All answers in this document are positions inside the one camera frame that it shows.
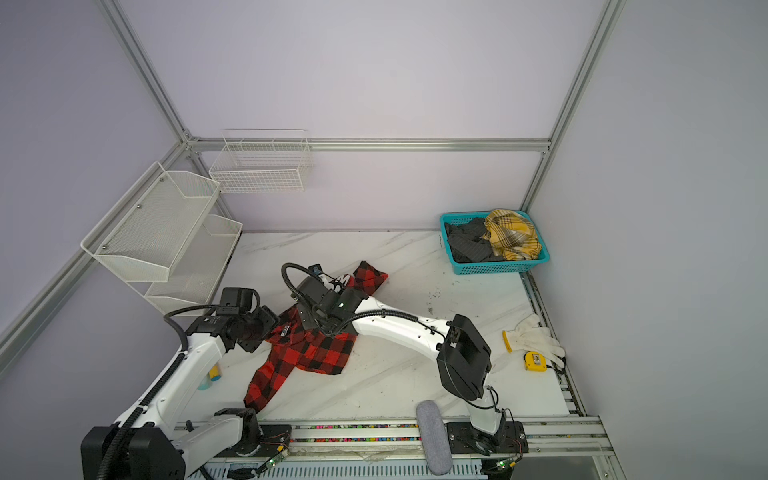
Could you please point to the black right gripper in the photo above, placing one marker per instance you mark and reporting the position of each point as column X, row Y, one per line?
column 306, row 317

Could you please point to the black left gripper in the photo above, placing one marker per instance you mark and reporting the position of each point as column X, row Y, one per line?
column 269, row 321

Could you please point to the red black plaid shirt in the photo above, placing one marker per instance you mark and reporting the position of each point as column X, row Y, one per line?
column 292, row 347

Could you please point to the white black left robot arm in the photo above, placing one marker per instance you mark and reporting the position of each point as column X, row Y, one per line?
column 139, row 444

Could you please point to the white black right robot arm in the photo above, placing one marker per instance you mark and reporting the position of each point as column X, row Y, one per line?
column 461, row 354

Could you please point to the yellow blue small bottle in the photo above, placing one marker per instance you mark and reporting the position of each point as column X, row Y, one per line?
column 212, row 376

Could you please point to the white mesh lower shelf bin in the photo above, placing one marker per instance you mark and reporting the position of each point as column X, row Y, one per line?
column 196, row 278

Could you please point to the white mesh shelf bin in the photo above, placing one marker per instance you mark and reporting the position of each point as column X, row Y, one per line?
column 196, row 278
column 145, row 235

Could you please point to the white mesh upper shelf bin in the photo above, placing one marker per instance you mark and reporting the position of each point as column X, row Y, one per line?
column 145, row 235

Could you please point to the dark grey shirt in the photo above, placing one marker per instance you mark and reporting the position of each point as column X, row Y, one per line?
column 468, row 242

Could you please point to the teal plastic basket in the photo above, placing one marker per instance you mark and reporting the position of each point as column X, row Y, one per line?
column 489, row 267

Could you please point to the grey foam microphone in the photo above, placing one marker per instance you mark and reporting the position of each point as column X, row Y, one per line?
column 434, row 438

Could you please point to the yellow plaid shirt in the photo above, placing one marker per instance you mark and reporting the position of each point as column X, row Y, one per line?
column 512, row 236

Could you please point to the white work glove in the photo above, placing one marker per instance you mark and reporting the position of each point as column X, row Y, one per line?
column 530, row 336

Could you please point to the yellow tape measure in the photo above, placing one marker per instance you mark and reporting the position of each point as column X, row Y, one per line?
column 535, row 362

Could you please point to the white wire wall basket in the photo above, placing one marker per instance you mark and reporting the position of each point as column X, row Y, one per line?
column 263, row 161

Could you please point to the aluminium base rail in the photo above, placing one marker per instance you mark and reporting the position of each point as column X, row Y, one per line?
column 384, row 440

